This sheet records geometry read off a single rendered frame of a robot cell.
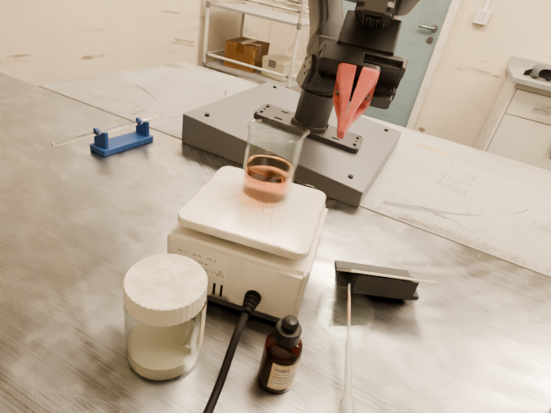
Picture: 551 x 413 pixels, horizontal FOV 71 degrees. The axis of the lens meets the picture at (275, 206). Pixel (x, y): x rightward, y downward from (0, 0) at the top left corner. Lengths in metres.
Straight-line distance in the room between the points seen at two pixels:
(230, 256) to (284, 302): 0.06
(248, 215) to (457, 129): 3.06
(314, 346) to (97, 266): 0.23
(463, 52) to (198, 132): 2.76
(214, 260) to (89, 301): 0.12
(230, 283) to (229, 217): 0.06
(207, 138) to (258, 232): 0.36
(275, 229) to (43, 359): 0.21
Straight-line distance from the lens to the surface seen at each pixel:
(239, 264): 0.34
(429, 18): 3.26
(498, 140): 2.78
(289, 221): 0.35
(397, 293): 0.44
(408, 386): 0.38
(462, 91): 3.30
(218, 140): 0.65
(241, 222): 0.34
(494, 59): 3.27
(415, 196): 0.69
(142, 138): 0.68
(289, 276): 0.33
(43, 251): 0.46
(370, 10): 0.44
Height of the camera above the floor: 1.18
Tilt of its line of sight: 31 degrees down
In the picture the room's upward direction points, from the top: 11 degrees clockwise
